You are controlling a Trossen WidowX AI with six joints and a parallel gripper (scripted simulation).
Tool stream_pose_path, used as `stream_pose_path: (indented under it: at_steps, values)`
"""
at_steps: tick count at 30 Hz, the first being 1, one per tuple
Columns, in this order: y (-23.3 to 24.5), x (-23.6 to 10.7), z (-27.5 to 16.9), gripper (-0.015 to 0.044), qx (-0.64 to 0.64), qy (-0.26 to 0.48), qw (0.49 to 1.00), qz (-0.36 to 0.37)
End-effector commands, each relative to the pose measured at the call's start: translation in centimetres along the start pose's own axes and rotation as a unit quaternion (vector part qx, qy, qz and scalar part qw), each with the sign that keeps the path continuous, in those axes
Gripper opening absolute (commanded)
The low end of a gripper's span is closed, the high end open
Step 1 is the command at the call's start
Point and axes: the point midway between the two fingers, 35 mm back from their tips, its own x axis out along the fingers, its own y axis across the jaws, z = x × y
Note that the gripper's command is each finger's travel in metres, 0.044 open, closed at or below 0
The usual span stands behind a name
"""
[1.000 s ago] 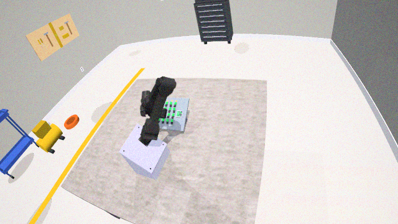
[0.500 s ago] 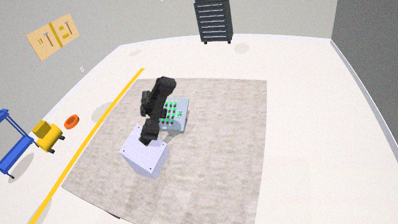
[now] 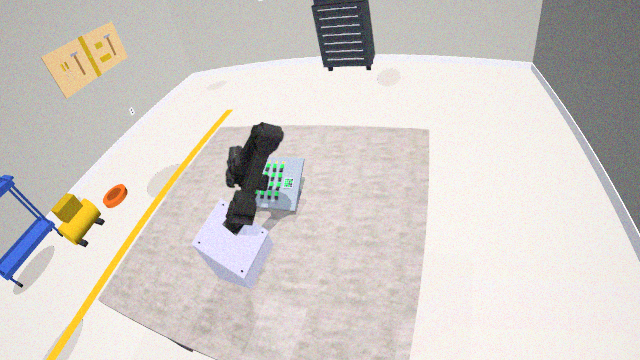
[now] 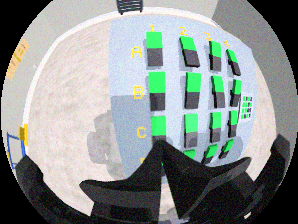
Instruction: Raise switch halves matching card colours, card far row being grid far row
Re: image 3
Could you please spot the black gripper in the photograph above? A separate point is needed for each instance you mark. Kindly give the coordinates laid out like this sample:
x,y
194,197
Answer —
x,y
262,186

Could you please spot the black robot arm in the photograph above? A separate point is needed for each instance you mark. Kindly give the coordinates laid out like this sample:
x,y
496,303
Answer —
x,y
249,162

